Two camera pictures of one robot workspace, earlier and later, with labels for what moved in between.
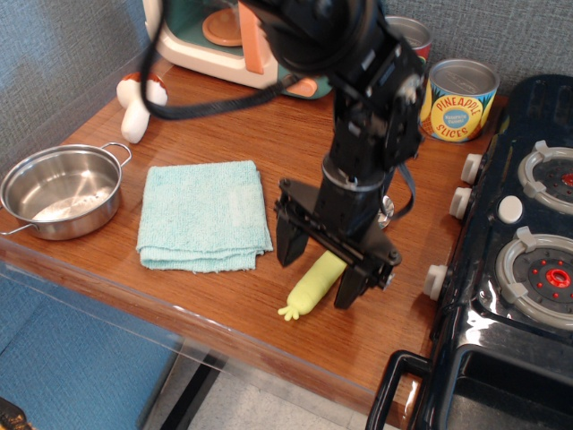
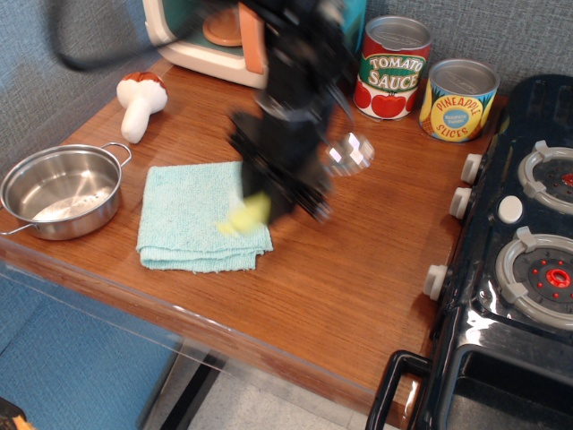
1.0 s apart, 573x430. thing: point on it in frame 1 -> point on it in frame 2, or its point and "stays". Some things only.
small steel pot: (64, 192) stays
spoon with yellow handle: (311, 291) -> (346, 154)
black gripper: (341, 219) -> (283, 150)
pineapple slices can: (458, 99) stays
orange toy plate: (223, 26) stays
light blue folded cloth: (201, 218) stays
